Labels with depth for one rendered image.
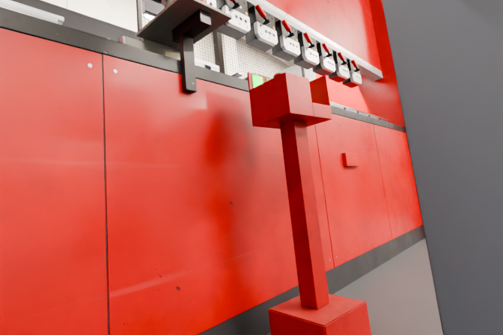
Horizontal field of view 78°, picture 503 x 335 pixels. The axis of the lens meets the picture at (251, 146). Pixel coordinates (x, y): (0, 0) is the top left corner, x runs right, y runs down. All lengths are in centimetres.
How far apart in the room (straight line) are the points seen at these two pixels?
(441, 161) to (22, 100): 78
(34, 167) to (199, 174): 41
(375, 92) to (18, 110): 264
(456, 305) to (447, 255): 7
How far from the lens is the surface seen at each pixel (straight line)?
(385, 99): 291
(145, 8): 120
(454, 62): 59
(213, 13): 100
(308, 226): 93
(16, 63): 81
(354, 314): 98
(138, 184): 83
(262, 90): 95
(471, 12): 62
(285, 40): 170
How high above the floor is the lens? 44
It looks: 9 degrees up
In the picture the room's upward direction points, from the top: 6 degrees counter-clockwise
